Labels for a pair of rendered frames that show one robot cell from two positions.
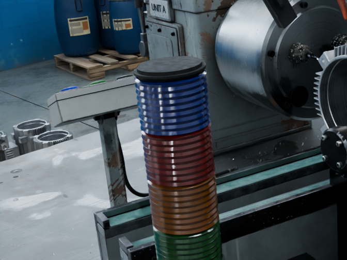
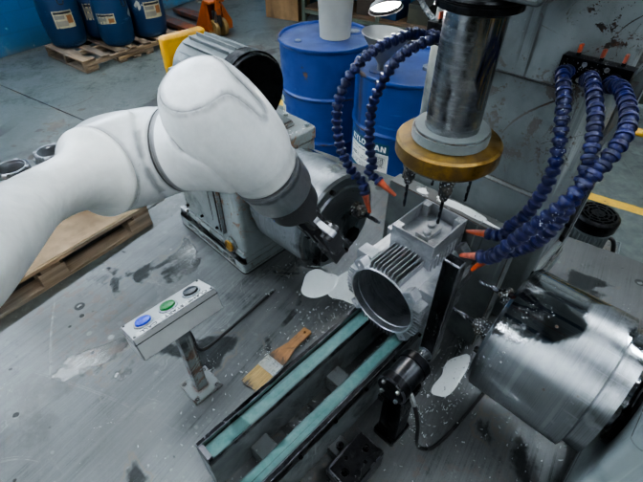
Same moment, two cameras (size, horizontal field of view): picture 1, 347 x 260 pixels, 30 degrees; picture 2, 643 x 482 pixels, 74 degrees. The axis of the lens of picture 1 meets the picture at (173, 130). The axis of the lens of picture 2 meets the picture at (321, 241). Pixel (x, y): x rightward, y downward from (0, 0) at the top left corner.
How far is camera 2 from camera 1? 0.61 m
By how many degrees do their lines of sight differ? 30
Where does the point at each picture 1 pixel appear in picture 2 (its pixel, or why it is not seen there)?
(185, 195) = not seen: outside the picture
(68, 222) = (151, 382)
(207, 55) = (242, 208)
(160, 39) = not seen: hidden behind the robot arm
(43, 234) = (133, 403)
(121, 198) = (199, 373)
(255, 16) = not seen: hidden behind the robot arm
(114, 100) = (188, 323)
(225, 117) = (257, 244)
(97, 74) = (92, 67)
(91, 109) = (168, 339)
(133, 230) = (231, 448)
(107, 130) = (183, 340)
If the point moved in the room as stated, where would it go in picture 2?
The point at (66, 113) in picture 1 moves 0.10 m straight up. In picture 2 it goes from (147, 352) to (130, 317)
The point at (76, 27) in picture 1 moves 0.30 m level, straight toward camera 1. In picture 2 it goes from (61, 20) to (64, 29)
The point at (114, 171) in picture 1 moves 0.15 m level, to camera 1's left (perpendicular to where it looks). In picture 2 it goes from (192, 361) to (115, 385)
